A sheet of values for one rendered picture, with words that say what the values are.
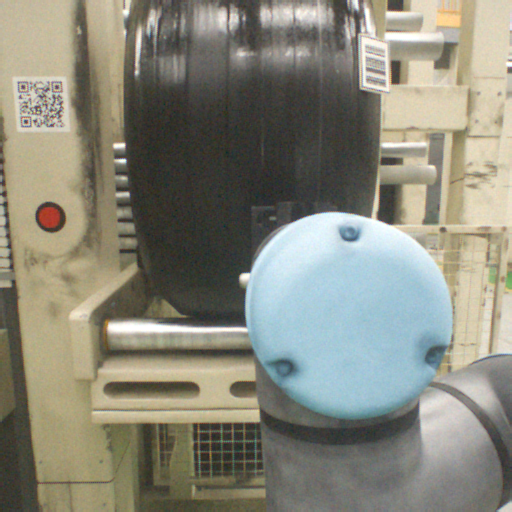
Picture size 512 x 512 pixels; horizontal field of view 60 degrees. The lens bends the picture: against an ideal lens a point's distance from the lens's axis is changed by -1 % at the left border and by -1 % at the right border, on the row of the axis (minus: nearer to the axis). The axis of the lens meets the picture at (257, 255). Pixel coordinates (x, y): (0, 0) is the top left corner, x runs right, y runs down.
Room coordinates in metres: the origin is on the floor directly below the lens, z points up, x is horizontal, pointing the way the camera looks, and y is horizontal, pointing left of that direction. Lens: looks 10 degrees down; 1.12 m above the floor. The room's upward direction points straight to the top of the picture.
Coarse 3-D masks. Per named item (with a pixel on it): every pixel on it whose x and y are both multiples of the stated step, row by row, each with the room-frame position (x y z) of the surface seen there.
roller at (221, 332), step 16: (112, 320) 0.60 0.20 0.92; (128, 320) 0.60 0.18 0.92; (144, 320) 0.60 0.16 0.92; (160, 320) 0.60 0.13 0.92; (176, 320) 0.60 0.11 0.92; (192, 320) 0.60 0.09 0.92; (208, 320) 0.60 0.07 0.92; (224, 320) 0.60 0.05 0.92; (240, 320) 0.60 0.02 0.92; (112, 336) 0.58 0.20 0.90; (128, 336) 0.58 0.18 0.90; (144, 336) 0.58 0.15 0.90; (160, 336) 0.58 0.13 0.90; (176, 336) 0.58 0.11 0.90; (192, 336) 0.58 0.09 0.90; (208, 336) 0.58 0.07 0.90; (224, 336) 0.58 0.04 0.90; (240, 336) 0.58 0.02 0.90
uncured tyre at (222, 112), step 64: (192, 0) 0.50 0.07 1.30; (256, 0) 0.50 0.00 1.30; (320, 0) 0.50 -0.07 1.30; (128, 64) 0.51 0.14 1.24; (192, 64) 0.47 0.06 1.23; (256, 64) 0.47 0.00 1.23; (320, 64) 0.48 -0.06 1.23; (128, 128) 0.50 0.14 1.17; (192, 128) 0.47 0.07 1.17; (256, 128) 0.47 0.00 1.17; (320, 128) 0.47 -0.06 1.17; (192, 192) 0.47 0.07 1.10; (256, 192) 0.47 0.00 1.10; (320, 192) 0.48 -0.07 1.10; (192, 256) 0.50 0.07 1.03
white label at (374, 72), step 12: (360, 36) 0.49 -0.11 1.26; (360, 48) 0.49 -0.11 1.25; (372, 48) 0.50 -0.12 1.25; (384, 48) 0.50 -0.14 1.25; (360, 60) 0.49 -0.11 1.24; (372, 60) 0.49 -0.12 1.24; (384, 60) 0.50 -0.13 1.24; (360, 72) 0.48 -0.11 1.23; (372, 72) 0.49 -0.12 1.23; (384, 72) 0.50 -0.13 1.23; (360, 84) 0.48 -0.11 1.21; (372, 84) 0.49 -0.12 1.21; (384, 84) 0.49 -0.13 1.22
